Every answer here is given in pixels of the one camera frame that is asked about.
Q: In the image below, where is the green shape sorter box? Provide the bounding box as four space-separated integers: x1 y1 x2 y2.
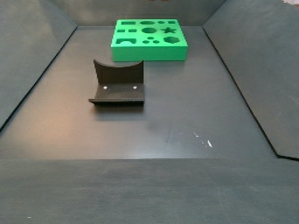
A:
110 18 188 61

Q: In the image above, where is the black curved holder bracket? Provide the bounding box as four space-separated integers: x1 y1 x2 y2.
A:
88 60 145 105

